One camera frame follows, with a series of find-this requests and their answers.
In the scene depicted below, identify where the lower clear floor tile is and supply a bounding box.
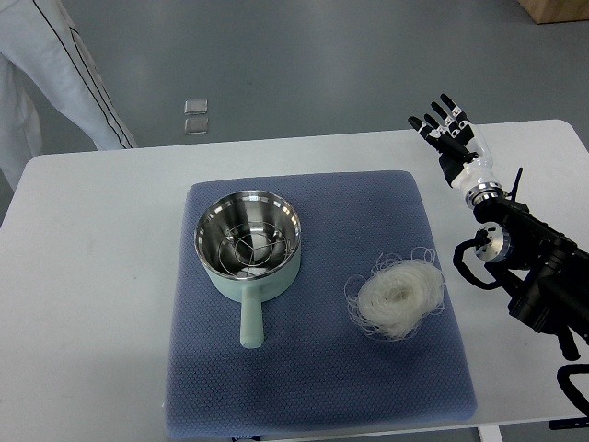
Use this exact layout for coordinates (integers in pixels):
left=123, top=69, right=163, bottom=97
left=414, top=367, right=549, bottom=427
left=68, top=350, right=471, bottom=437
left=184, top=116, right=209, bottom=135

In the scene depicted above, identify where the white vermicelli nest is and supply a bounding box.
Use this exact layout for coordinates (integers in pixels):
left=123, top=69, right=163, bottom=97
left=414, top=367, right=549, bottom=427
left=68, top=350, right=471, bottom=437
left=343, top=246, right=445, bottom=342

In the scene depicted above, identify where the white table leg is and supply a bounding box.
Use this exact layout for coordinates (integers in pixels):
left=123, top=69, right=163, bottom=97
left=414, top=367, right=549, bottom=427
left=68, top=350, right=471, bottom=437
left=478, top=425, right=503, bottom=442

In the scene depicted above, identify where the clear floor tile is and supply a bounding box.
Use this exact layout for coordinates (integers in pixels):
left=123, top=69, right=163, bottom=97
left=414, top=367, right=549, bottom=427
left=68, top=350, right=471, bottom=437
left=184, top=99, right=208, bottom=115
left=184, top=116, right=209, bottom=135

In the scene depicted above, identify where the wire steaming rack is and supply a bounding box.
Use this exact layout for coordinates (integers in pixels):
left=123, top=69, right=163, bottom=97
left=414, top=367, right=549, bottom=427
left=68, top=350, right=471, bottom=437
left=216, top=223, right=291, bottom=279

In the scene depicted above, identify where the mint green steel pot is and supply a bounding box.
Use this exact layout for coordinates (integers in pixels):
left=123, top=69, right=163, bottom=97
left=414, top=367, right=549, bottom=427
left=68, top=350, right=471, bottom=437
left=194, top=190, right=302, bottom=349

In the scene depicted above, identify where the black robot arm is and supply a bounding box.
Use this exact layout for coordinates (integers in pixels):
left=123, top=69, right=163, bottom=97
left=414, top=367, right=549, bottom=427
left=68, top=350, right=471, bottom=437
left=453, top=181, right=588, bottom=414

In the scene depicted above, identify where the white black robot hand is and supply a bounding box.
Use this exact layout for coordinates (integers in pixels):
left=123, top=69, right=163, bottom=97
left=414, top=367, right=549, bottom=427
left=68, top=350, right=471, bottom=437
left=408, top=94, right=496, bottom=192

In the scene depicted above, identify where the upper clear floor tile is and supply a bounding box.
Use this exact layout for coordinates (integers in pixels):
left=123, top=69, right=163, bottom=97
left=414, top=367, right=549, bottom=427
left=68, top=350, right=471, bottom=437
left=184, top=99, right=208, bottom=115

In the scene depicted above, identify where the person in white clothes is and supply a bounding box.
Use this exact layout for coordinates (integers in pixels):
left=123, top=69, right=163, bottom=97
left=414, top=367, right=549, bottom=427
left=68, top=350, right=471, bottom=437
left=1, top=1, right=137, bottom=188

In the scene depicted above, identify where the blue textured mat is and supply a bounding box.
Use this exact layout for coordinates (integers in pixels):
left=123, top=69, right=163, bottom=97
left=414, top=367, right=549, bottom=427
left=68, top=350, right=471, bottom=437
left=165, top=170, right=477, bottom=439

